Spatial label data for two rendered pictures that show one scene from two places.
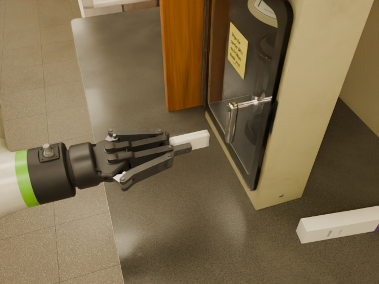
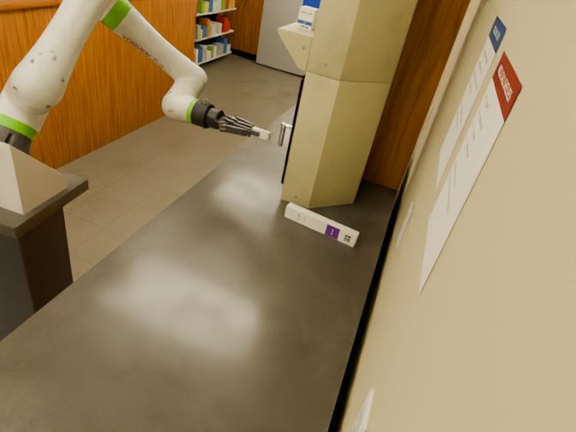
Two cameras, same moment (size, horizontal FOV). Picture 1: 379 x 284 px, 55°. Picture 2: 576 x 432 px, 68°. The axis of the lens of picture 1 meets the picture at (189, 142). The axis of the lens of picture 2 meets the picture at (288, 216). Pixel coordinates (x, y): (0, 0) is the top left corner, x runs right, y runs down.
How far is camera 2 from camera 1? 112 cm
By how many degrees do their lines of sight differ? 27
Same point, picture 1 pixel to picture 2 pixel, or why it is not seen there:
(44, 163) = (201, 104)
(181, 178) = (263, 173)
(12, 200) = (183, 111)
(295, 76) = (302, 111)
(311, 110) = (311, 138)
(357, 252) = (305, 232)
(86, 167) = (213, 114)
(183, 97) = not seen: hidden behind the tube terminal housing
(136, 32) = not seen: hidden behind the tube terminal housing
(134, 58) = not seen: hidden behind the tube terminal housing
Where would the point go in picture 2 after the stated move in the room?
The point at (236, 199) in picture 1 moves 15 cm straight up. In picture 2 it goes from (277, 191) to (284, 156)
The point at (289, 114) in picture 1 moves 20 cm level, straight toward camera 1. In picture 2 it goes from (299, 133) to (246, 138)
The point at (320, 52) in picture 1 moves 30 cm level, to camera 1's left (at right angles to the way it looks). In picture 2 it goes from (314, 104) to (245, 74)
